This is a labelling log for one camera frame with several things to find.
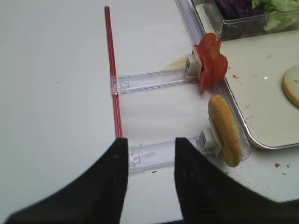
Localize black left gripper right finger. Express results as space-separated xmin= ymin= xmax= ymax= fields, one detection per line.
xmin=174 ymin=137 xmax=299 ymax=224

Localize clear lower track left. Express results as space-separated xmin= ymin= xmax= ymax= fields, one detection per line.
xmin=128 ymin=135 xmax=206 ymax=175

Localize tomato slice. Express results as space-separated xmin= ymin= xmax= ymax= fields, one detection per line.
xmin=193 ymin=33 xmax=221 ymax=62
xmin=199 ymin=54 xmax=228 ymax=92

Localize tomato slice rear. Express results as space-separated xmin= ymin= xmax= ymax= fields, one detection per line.
xmin=193 ymin=33 xmax=221 ymax=62

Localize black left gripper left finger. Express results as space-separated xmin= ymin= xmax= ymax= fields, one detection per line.
xmin=5 ymin=138 xmax=128 ymax=224

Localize purple cabbage leaves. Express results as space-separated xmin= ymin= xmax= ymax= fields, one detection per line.
xmin=215 ymin=0 xmax=265 ymax=20

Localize bun slice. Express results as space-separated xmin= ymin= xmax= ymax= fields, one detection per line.
xmin=208 ymin=95 xmax=241 ymax=168
xmin=282 ymin=65 xmax=299 ymax=107

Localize clear track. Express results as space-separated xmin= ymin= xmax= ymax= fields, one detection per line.
xmin=110 ymin=68 xmax=197 ymax=95
xmin=128 ymin=135 xmax=206 ymax=175

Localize clear upper track left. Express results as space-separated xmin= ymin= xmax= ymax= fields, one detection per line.
xmin=110 ymin=68 xmax=197 ymax=95

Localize tomato slice front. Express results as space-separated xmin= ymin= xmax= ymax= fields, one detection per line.
xmin=199 ymin=54 xmax=228 ymax=92

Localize white pusher block bread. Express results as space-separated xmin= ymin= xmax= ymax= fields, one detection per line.
xmin=197 ymin=118 xmax=222 ymax=157

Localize red rail left side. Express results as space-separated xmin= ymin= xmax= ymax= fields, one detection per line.
xmin=104 ymin=6 xmax=123 ymax=138

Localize white pusher block tomato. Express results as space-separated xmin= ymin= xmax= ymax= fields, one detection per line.
xmin=184 ymin=50 xmax=202 ymax=79

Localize green lettuce leaves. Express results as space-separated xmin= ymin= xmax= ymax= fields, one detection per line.
xmin=252 ymin=0 xmax=299 ymax=32

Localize metal serving tray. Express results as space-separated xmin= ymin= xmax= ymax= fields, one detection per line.
xmin=190 ymin=0 xmax=299 ymax=149

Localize clear plastic salad box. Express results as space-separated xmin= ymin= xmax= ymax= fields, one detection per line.
xmin=204 ymin=0 xmax=294 ymax=40

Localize yellow cheese slice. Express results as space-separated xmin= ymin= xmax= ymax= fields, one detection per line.
xmin=162 ymin=57 xmax=186 ymax=70

